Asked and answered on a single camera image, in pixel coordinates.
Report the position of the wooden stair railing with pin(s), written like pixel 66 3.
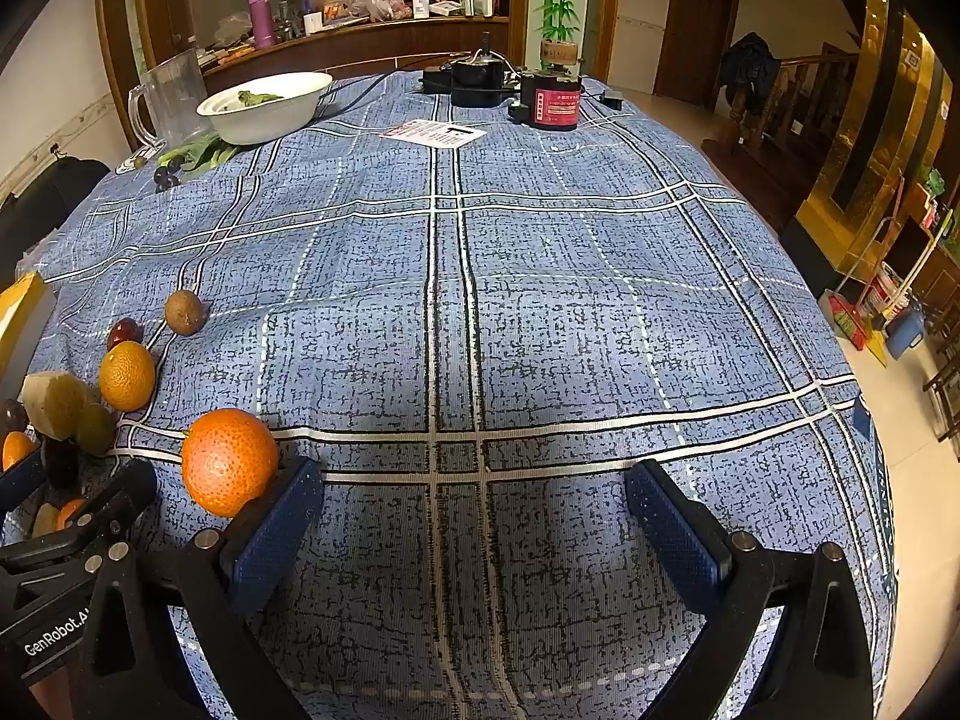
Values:
pixel 802 90

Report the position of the large orange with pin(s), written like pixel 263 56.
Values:
pixel 225 457

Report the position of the purple thermos bottle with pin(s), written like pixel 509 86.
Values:
pixel 261 15

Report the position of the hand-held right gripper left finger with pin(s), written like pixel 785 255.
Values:
pixel 277 532

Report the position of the white mug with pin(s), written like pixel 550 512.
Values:
pixel 484 4

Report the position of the clear glass pitcher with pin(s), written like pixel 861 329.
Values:
pixel 171 101

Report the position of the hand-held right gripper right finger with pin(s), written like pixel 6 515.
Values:
pixel 675 532

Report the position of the black electric device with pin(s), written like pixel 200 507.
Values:
pixel 476 75

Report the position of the dark chair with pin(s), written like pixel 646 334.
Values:
pixel 45 195

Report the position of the pale peeled fruit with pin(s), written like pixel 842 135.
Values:
pixel 52 399

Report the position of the yellow fruit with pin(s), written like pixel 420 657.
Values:
pixel 45 520

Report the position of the red cylindrical device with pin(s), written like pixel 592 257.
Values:
pixel 553 103

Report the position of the yellow tray box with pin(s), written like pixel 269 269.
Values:
pixel 21 319

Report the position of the green leafy vegetables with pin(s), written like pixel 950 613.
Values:
pixel 204 152

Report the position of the green fruit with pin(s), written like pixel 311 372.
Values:
pixel 96 431

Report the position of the dark jacket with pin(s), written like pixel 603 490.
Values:
pixel 750 64

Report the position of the small orange fruit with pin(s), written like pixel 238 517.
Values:
pixel 15 450

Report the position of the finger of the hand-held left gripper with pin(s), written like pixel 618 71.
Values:
pixel 16 478
pixel 124 487

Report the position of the orange fruit piece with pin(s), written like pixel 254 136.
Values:
pixel 71 512

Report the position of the black power adapter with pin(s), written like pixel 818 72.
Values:
pixel 615 99

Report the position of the green vegetables in bowl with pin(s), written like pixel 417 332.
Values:
pixel 256 97

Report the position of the wooden counter shelf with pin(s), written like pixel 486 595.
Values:
pixel 360 45

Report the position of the brown kiwi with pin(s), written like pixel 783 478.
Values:
pixel 185 312

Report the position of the brown wooden door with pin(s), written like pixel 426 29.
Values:
pixel 694 30

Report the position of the blue bin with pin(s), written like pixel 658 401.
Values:
pixel 904 331

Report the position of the brown round pot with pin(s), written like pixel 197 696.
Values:
pixel 559 52

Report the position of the blue plaid tablecloth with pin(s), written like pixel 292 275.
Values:
pixel 562 315

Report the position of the white bowl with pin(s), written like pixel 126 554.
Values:
pixel 262 116

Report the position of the white and red paper card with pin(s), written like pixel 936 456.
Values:
pixel 435 135

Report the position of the small mandarin orange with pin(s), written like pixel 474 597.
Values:
pixel 127 376

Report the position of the golden cabinet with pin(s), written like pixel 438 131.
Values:
pixel 870 127

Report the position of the dark purple fruit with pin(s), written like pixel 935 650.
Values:
pixel 11 414

